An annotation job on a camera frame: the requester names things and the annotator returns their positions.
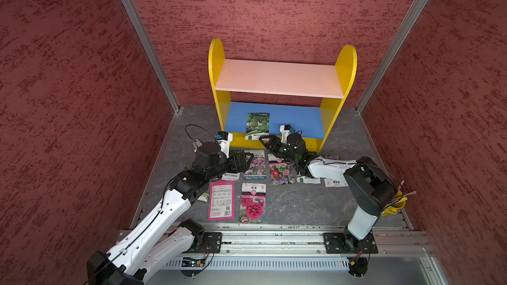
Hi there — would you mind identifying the mixed flower seed bag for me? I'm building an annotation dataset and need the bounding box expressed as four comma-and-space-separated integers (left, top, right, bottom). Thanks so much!
322, 155, 348, 187

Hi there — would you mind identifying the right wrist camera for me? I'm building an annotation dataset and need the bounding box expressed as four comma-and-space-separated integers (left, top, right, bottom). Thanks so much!
280, 125, 295, 144

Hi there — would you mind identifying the red dahlia seed bag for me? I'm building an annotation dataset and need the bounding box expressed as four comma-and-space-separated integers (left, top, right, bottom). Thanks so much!
239, 183, 267, 224

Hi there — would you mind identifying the green gourd bag shelf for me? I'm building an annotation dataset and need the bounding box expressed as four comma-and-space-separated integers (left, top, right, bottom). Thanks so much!
245, 113, 270, 141

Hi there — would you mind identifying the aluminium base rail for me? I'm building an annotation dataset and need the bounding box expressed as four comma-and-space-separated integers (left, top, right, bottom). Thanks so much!
201, 222, 436, 257

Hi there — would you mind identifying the open black silver stapler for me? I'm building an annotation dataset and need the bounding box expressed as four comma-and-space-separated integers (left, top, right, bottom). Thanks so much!
193, 139, 203, 150

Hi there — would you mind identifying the pink zinnia seed bag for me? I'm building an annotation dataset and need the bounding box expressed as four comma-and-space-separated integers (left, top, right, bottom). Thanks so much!
268, 153, 296, 186

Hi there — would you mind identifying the corner aluminium post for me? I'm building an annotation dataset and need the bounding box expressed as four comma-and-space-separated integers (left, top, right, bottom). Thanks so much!
120, 0, 180, 113
356, 0, 429, 115

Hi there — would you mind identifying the left corner aluminium post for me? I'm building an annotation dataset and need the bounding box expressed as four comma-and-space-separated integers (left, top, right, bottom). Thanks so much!
120, 0, 180, 113

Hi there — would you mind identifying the yellow pencil cup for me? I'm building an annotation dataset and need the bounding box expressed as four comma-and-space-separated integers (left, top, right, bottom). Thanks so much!
381, 181, 417, 216

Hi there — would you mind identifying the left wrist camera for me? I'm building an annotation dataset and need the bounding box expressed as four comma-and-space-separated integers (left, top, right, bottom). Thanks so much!
216, 131, 234, 158

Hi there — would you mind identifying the purple flower seed bag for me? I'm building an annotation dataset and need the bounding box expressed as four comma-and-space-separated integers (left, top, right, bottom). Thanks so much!
244, 150, 267, 182

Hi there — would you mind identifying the yellow wooden shelf unit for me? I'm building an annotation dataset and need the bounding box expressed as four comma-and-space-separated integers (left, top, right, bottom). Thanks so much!
208, 38, 358, 153

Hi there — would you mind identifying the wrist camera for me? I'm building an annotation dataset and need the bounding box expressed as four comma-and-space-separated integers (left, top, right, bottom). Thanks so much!
216, 131, 234, 158
280, 125, 295, 144

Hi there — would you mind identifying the right corner aluminium post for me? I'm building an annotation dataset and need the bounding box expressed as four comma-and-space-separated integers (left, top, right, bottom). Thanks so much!
356, 0, 429, 115

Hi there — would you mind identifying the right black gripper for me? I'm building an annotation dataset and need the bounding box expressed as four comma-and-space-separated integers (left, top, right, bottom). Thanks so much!
259, 134, 298, 162

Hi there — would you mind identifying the pink back-side seed bag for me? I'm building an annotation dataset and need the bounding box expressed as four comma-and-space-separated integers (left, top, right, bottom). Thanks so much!
208, 181, 234, 220

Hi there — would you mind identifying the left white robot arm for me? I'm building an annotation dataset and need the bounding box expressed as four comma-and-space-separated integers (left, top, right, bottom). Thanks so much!
86, 142, 254, 284

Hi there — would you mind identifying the large green gourd seed bag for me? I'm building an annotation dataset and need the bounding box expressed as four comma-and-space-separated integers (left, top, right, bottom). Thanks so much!
220, 149, 244, 182

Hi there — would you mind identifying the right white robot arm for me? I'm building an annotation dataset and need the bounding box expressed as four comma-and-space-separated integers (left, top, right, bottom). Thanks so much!
260, 133, 398, 252

